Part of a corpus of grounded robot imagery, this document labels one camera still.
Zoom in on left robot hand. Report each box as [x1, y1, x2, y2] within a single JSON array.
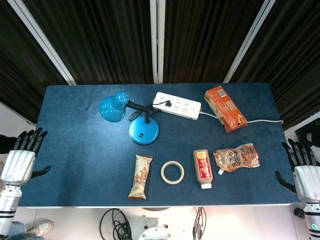
[[0, 127, 52, 187]]

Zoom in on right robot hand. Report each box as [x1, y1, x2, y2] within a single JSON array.
[[274, 138, 320, 204]]

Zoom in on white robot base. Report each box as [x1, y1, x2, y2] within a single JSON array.
[[119, 206, 201, 240]]

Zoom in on blue desk lamp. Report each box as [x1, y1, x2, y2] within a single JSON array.
[[98, 91, 160, 146]]

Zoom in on white sneaker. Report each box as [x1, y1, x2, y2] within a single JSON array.
[[26, 219, 55, 238]]

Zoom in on orange spouted sauce pouch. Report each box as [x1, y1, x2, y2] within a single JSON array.
[[213, 142, 260, 176]]

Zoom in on blue table cloth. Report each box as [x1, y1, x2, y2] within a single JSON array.
[[17, 82, 301, 207]]

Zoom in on orange label sauce bottle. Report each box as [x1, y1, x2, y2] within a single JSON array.
[[193, 149, 214, 190]]

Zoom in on orange snack box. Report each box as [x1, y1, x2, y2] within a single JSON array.
[[204, 85, 249, 134]]

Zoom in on beige nut snack bar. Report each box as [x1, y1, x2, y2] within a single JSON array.
[[128, 154, 154, 201]]

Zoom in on beige tape roll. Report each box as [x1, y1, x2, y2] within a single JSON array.
[[160, 160, 186, 185]]

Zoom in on white power strip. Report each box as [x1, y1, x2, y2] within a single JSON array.
[[152, 91, 202, 121]]

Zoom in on white power strip cable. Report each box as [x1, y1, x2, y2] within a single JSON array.
[[199, 111, 285, 125]]

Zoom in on red and black wires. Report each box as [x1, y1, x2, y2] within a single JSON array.
[[191, 206, 207, 240]]

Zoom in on black cable bundle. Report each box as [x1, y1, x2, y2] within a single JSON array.
[[99, 207, 133, 240]]

